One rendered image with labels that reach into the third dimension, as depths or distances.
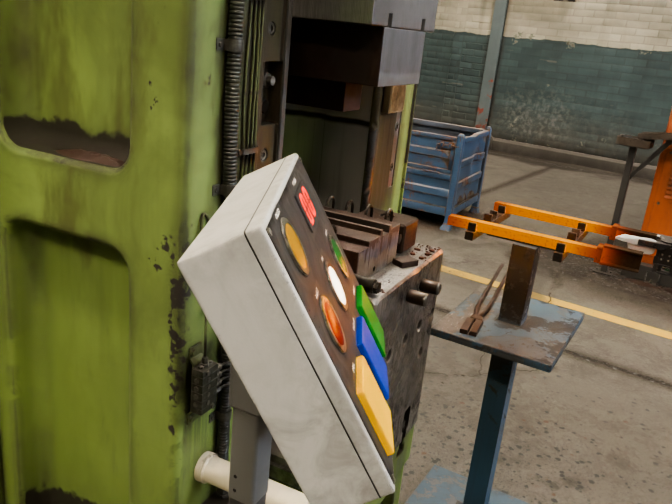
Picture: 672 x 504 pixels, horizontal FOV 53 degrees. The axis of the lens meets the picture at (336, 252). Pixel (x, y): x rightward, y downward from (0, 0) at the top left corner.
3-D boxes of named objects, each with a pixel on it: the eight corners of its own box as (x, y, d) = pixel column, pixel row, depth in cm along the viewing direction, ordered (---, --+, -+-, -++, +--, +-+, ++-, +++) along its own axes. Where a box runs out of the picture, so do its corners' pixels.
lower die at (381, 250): (395, 258, 139) (400, 219, 136) (354, 286, 122) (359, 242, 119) (228, 217, 156) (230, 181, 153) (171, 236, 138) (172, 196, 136)
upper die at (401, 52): (418, 84, 128) (425, 31, 125) (377, 87, 111) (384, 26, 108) (236, 59, 144) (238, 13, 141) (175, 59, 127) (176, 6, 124)
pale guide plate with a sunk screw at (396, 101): (403, 111, 158) (413, 36, 152) (389, 114, 150) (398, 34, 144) (395, 110, 158) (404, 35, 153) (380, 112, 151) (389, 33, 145)
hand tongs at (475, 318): (500, 265, 218) (500, 262, 217) (513, 268, 216) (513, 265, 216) (459, 332, 165) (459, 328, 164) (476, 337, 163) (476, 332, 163)
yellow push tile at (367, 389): (391, 412, 71) (363, 353, 69) (395, 454, 64) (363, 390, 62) (376, 417, 71) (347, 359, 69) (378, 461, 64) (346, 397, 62)
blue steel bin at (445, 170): (480, 211, 568) (495, 126, 545) (449, 231, 500) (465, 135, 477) (355, 184, 618) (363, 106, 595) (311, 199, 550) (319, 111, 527)
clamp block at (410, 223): (415, 245, 149) (419, 217, 147) (401, 254, 142) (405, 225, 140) (366, 233, 154) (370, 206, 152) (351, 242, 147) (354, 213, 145)
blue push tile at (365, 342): (387, 366, 80) (362, 314, 78) (390, 399, 73) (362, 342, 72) (373, 372, 80) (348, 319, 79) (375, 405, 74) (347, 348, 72)
